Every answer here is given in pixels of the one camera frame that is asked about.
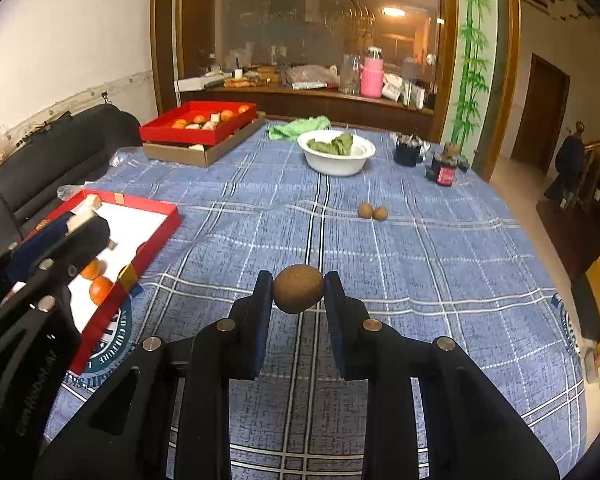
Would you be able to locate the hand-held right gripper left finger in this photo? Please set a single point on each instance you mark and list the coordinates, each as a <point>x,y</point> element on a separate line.
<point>265,320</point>

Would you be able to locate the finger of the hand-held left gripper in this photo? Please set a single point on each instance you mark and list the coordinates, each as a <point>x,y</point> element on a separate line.
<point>40,247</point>
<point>87,242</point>

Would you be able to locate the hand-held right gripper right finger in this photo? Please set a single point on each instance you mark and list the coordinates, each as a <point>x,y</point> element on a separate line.
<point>333,320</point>

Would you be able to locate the brown kiwi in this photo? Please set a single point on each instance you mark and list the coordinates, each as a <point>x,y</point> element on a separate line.
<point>380,213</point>
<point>298,288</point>
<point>365,210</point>

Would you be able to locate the large red white-lined tray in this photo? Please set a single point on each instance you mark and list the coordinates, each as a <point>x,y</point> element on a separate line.
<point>135,225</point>

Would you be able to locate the black leather sofa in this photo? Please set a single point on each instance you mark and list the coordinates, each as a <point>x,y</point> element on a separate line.
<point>30,180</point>

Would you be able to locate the blue plaid tablecloth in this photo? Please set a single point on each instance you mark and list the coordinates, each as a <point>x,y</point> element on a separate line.
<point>280,200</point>

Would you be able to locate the brown cardboard box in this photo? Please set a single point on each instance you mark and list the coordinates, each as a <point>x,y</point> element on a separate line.
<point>200,155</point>

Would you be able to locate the small red box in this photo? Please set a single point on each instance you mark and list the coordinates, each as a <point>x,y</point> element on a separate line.
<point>190,135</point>

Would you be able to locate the white bowl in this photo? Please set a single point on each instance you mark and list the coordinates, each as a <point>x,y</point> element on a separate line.
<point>337,162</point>

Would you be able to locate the green leaves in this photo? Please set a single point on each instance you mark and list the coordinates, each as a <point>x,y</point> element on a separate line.
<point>332,144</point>

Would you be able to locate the black cup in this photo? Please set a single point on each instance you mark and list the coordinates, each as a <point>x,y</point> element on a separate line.
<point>408,152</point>

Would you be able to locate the black jar with red label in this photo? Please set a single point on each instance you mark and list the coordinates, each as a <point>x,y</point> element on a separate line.
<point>445,171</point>

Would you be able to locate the white flat box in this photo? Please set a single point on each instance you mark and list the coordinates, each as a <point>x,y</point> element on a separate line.
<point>200,84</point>

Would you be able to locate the green cloth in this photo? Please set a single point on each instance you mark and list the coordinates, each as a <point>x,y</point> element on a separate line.
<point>292,127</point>

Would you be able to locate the wooden glass-front cabinet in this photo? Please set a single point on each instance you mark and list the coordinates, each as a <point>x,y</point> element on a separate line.
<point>300,105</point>

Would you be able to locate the pink thermos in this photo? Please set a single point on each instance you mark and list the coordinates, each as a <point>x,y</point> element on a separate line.
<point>372,77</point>

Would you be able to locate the glass pitcher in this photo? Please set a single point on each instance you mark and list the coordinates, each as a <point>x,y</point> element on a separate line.
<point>350,75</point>

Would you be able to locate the dark hanging coat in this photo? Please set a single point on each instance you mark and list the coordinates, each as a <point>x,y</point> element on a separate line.
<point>569,165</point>

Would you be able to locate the brown wooden door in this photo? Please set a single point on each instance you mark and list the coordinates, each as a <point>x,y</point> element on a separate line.
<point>537,115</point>

